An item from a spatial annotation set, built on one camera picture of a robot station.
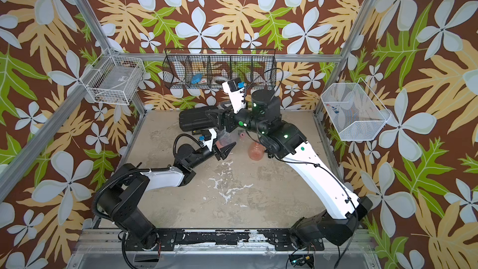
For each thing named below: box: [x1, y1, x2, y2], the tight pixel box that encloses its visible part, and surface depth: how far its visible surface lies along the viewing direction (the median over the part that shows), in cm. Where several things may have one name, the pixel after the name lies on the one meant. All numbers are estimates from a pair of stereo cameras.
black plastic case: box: [179, 107, 217, 132], surface depth 110 cm
